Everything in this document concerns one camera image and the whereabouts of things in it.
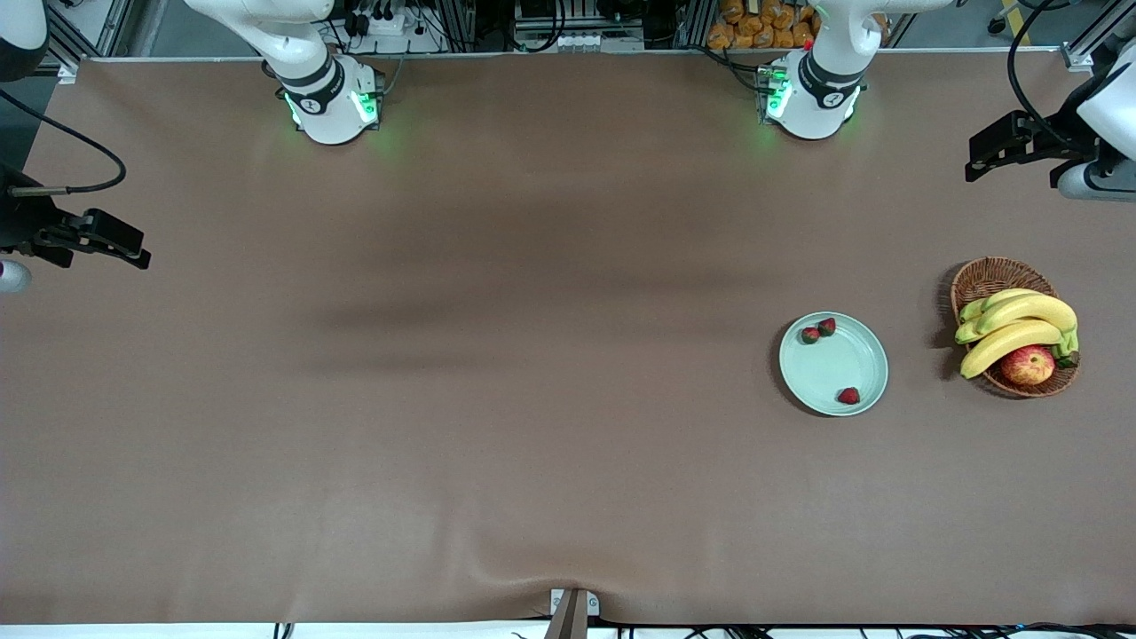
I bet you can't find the bag of orange buns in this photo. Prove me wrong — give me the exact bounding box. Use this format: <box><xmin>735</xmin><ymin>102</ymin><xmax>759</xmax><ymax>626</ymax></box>
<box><xmin>707</xmin><ymin>0</ymin><xmax>822</xmax><ymax>50</ymax></box>

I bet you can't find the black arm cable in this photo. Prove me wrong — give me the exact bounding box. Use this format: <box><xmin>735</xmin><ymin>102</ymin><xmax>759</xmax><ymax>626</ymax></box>
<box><xmin>0</xmin><ymin>87</ymin><xmax>128</xmax><ymax>197</ymax></box>
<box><xmin>1007</xmin><ymin>0</ymin><xmax>1079</xmax><ymax>156</ymax></box>

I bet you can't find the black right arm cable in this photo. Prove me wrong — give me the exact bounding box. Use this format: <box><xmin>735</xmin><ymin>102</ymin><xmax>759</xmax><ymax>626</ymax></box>
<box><xmin>0</xmin><ymin>87</ymin><xmax>128</xmax><ymax>197</ymax></box>

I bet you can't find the brown wicker basket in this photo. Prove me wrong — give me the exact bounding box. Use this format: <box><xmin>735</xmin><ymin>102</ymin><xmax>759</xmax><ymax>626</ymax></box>
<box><xmin>950</xmin><ymin>256</ymin><xmax>1082</xmax><ymax>399</ymax></box>

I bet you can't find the white power strip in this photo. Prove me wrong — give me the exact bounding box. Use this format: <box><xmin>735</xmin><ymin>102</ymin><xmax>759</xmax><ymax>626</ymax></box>
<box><xmin>342</xmin><ymin>0</ymin><xmax>427</xmax><ymax>38</ymax></box>

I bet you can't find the white connector block row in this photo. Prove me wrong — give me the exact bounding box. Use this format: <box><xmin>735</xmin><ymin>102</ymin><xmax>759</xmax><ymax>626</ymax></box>
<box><xmin>515</xmin><ymin>31</ymin><xmax>644</xmax><ymax>52</ymax></box>

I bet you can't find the metal table edge clamp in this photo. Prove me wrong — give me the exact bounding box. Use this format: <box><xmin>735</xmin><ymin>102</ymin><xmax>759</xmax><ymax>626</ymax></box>
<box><xmin>550</xmin><ymin>588</ymin><xmax>600</xmax><ymax>639</ymax></box>

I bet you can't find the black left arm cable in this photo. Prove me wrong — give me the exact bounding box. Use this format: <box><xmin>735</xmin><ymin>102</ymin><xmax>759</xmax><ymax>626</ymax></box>
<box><xmin>1007</xmin><ymin>0</ymin><xmax>1079</xmax><ymax>156</ymax></box>

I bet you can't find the light green round plate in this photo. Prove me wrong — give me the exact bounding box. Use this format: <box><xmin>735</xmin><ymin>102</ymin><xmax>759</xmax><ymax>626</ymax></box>
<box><xmin>779</xmin><ymin>312</ymin><xmax>889</xmax><ymax>417</ymax></box>

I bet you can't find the red yellow apple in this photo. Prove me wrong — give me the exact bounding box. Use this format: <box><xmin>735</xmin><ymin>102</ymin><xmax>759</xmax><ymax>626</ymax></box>
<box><xmin>1000</xmin><ymin>345</ymin><xmax>1057</xmax><ymax>387</ymax></box>

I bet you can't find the brown table mat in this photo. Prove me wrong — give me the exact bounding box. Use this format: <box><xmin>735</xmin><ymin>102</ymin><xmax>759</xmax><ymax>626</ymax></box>
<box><xmin>0</xmin><ymin>51</ymin><xmax>1136</xmax><ymax>627</ymax></box>

